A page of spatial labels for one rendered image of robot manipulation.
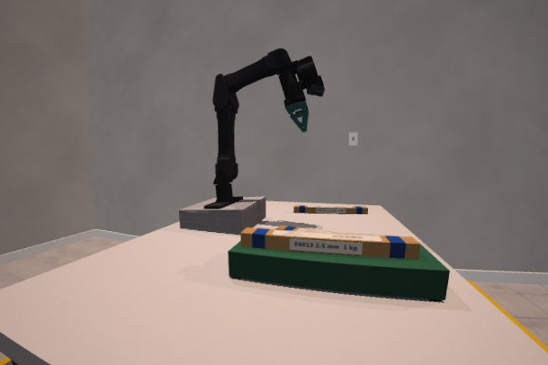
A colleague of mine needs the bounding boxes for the brown cardboard box with blue bands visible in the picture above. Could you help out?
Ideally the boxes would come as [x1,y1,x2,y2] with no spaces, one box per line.
[240,227,420,259]

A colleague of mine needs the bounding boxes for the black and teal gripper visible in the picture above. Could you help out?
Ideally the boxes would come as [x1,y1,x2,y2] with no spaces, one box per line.
[283,84,309,132]

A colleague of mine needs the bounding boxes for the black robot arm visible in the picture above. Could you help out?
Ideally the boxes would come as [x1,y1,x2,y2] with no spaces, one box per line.
[204,49,325,209]

